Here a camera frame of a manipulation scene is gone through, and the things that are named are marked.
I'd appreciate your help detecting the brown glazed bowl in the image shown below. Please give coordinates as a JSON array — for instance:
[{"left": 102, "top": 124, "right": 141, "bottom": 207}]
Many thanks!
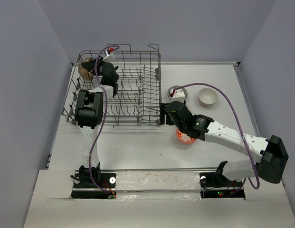
[{"left": 78, "top": 57, "right": 94, "bottom": 81}]

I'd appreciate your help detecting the white bowl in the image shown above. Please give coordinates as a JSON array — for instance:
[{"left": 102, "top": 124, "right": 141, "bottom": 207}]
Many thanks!
[{"left": 197, "top": 88, "right": 218, "bottom": 107}]

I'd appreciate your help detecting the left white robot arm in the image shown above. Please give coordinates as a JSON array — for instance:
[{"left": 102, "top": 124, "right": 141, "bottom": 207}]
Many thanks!
[{"left": 75, "top": 57, "right": 119, "bottom": 189}]

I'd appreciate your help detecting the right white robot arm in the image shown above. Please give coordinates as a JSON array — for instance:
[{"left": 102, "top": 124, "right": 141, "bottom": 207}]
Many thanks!
[{"left": 160, "top": 101, "right": 289, "bottom": 186}]

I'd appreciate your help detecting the patterned grey bowl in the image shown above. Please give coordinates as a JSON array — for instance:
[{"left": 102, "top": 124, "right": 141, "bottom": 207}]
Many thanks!
[{"left": 167, "top": 85, "right": 188, "bottom": 100}]

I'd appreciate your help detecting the orange floral bowl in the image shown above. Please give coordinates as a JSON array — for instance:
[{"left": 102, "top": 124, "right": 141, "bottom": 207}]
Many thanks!
[{"left": 176, "top": 128, "right": 197, "bottom": 144}]

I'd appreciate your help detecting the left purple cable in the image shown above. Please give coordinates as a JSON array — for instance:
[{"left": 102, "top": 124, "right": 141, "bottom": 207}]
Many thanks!
[{"left": 88, "top": 45, "right": 120, "bottom": 194}]

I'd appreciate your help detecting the purple cable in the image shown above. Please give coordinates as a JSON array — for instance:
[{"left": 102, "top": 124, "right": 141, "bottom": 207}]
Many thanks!
[
  {"left": 88, "top": 45, "right": 120, "bottom": 194},
  {"left": 170, "top": 83, "right": 260, "bottom": 190}
]

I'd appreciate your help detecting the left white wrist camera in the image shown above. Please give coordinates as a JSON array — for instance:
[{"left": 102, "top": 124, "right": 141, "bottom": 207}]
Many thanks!
[{"left": 103, "top": 49, "right": 115, "bottom": 63}]

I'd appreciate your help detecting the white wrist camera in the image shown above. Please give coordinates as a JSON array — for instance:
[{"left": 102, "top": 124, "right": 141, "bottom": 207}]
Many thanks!
[
  {"left": 103, "top": 49, "right": 115, "bottom": 63},
  {"left": 171, "top": 89, "right": 185, "bottom": 103}
]

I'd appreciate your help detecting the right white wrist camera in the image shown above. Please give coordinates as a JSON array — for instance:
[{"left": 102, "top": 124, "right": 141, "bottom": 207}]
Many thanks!
[{"left": 171, "top": 89, "right": 185, "bottom": 103}]

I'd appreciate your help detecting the grey wire dish rack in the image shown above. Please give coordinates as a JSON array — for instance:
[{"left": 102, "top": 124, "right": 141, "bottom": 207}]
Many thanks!
[{"left": 61, "top": 44, "right": 161, "bottom": 127}]

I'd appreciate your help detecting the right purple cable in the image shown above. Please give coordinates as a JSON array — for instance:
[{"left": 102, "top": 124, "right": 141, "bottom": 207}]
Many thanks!
[{"left": 170, "top": 83, "right": 260, "bottom": 190}]

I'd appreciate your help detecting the metal rail bar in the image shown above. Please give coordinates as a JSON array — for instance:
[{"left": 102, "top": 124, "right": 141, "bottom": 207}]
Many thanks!
[{"left": 102, "top": 167, "right": 217, "bottom": 172}]

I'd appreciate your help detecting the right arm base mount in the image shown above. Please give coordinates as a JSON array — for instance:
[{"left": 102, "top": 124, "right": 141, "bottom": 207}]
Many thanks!
[{"left": 199, "top": 161, "right": 246, "bottom": 199}]

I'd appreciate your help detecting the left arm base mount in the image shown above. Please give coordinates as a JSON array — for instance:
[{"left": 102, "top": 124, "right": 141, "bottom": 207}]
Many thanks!
[{"left": 70, "top": 166, "right": 117, "bottom": 200}]

